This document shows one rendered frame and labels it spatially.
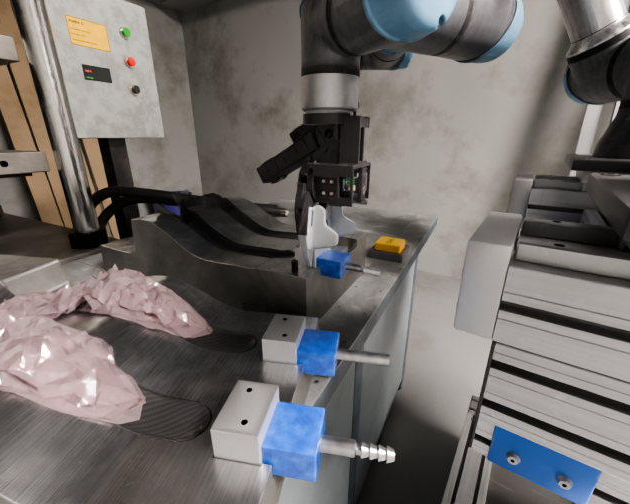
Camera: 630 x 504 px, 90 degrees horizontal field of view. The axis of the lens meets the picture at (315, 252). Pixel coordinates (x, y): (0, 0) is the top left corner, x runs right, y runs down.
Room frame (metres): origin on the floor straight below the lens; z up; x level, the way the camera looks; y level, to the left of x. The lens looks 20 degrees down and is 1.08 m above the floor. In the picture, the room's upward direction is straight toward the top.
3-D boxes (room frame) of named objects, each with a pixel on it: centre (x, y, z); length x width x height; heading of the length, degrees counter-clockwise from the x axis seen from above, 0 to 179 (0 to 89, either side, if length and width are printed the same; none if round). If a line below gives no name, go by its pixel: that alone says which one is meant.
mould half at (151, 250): (0.63, 0.17, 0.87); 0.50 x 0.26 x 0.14; 62
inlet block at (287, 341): (0.29, -0.01, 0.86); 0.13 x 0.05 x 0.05; 80
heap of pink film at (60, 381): (0.28, 0.26, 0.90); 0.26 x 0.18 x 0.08; 80
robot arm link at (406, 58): (0.75, -0.14, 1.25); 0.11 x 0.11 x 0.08; 87
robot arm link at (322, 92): (0.46, -0.02, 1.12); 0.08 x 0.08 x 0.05
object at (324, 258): (0.45, -0.04, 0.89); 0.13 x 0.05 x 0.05; 62
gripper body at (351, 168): (0.46, -0.03, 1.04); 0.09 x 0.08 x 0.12; 62
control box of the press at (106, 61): (1.15, 0.69, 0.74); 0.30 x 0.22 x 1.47; 152
